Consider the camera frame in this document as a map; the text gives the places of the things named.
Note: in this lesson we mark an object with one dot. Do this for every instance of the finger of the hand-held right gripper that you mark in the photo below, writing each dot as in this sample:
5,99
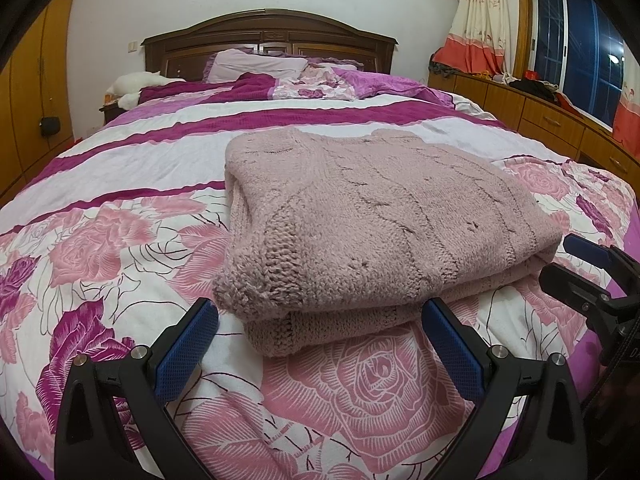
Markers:
575,282
585,247

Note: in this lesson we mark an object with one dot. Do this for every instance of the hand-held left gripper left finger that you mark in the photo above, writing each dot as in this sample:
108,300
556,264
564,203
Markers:
187,350

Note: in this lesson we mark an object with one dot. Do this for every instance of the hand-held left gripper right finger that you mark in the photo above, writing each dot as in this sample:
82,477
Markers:
452,350

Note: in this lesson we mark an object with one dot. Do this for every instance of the pink knitted sweater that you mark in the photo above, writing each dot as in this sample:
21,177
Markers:
380,220

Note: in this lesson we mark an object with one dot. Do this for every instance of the pile of dark and red clothes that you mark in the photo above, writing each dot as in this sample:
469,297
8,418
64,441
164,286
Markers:
540,87

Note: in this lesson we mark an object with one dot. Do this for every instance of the striped floral bedspread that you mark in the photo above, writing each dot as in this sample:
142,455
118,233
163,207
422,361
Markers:
125,240

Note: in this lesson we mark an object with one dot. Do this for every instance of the low wooden cabinet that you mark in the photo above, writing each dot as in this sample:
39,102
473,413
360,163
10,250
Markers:
545,120

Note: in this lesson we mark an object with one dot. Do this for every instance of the wood framed window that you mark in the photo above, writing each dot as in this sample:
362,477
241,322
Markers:
575,45

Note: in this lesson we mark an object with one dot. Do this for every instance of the floral curtain with red hem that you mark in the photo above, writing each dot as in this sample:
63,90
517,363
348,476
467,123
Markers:
480,25

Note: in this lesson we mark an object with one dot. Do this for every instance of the dark wooden nightstand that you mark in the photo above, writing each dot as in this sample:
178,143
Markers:
110,114

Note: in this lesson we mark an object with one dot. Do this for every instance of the purple floral quilt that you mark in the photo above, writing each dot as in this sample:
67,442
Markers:
380,82

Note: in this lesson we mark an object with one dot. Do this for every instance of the small black bag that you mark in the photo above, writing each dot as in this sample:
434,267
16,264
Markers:
49,126

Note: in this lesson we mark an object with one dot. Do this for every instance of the white plush toy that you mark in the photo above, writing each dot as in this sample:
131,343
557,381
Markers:
135,85

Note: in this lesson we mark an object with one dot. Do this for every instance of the large pink frilled pillow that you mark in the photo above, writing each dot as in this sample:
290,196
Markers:
255,65

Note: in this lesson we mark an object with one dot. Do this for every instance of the small pink frilled pillow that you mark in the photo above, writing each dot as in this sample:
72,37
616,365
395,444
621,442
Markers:
340,64

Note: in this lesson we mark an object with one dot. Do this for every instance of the wooden wardrobe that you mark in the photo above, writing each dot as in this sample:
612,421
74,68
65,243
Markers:
25,85

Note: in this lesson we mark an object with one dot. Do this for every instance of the dark wooden headboard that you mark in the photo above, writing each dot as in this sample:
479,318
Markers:
270,35

